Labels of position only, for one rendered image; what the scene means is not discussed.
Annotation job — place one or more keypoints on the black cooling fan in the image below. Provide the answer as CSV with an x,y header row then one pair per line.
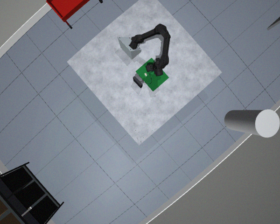
x,y
137,82

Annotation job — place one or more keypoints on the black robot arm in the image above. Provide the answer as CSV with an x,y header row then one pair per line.
x,y
161,62

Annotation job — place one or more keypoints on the green circuit board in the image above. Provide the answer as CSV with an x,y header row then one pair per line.
x,y
150,78

